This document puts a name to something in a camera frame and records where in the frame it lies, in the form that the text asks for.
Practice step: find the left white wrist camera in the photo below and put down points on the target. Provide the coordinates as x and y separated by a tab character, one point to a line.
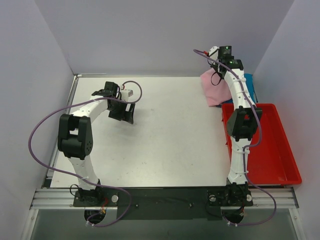
125	94

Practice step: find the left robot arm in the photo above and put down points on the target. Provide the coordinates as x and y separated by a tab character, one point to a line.
75	136

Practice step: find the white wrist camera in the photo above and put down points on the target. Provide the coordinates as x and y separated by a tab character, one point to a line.
213	52
125	94

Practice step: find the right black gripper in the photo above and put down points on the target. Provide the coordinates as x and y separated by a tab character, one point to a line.
215	78

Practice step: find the red plastic tray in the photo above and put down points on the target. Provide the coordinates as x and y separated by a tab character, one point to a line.
272	161

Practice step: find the pink t shirt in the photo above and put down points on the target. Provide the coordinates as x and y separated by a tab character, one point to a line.
216	90

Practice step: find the folded teal t shirt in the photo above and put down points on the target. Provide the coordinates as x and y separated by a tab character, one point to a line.
250	87

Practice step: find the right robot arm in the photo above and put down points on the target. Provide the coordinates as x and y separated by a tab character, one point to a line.
245	119

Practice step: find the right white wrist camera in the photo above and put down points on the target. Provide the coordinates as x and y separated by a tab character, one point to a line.
213	52

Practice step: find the aluminium frame rail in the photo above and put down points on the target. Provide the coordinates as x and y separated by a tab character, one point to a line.
61	199

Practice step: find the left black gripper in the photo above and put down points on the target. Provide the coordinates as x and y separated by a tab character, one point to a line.
124	111

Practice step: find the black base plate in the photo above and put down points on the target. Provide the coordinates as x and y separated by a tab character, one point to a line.
167	203

